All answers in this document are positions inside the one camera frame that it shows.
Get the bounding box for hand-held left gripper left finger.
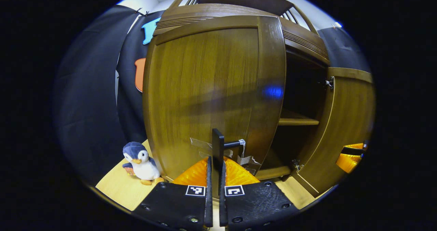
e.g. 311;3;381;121
132;157;213;231

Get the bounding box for black backdrop cloth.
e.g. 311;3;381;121
317;26;371;73
54;5;138;186
115;11;165;145

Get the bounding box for wooden inner shelf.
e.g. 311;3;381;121
278;108;320;126

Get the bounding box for wooden cabinet door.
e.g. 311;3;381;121
294;67;375;198
143;15;286;182

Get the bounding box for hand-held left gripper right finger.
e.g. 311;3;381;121
219;157;301;231

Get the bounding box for black door handle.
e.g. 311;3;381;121
212;128;245;190

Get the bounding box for penguin plush toy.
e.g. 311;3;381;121
122;141;165;186

